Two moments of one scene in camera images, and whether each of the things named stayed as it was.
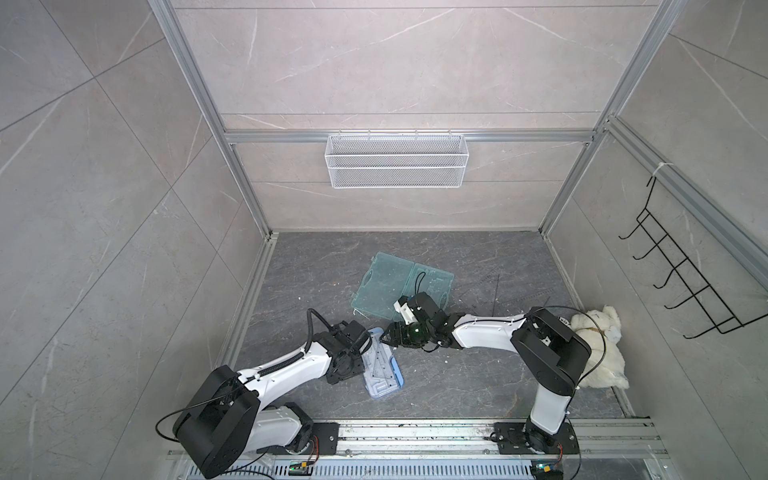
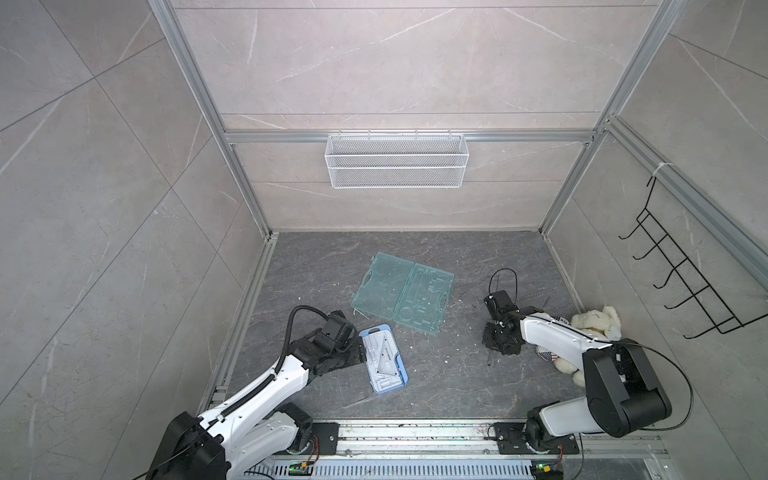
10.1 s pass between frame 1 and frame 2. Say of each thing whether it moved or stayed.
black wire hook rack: stayed
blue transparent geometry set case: stayed
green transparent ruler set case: stayed
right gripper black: moved
